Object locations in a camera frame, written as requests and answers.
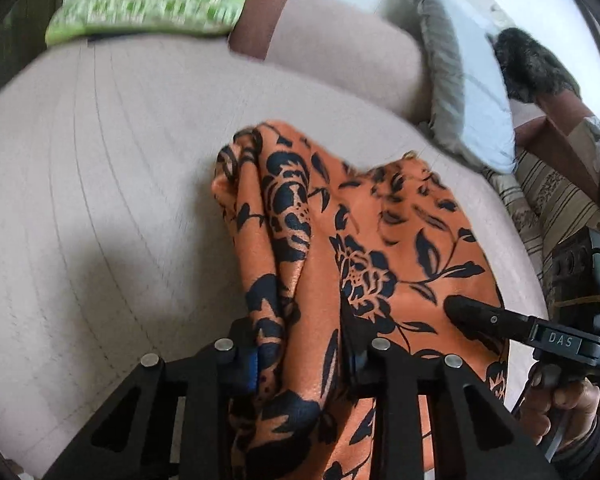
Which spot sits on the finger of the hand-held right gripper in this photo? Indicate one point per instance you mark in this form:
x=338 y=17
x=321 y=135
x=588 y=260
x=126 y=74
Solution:
x=485 y=316

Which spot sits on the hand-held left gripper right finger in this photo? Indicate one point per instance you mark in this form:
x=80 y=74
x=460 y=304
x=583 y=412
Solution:
x=361 y=361

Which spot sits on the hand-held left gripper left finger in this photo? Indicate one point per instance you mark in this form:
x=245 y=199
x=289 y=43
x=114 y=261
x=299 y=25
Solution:
x=251 y=366

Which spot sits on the orange black floral cloth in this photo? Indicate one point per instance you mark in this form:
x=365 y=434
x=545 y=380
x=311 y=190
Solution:
x=380 y=210

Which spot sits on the person's right hand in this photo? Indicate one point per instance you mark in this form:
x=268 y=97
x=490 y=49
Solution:
x=555 y=410

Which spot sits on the striped beige bed cover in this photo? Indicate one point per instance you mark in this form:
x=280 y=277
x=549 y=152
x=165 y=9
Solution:
x=555 y=200

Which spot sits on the grey fringed pillow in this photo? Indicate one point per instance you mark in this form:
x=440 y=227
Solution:
x=480 y=100

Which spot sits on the beige quilted mat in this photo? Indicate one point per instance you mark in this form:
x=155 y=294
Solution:
x=105 y=210

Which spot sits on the dark furry item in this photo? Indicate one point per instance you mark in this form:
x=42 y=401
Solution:
x=530 y=65

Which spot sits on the beige brown bolster cushion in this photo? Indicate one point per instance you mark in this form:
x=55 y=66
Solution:
x=340 y=50

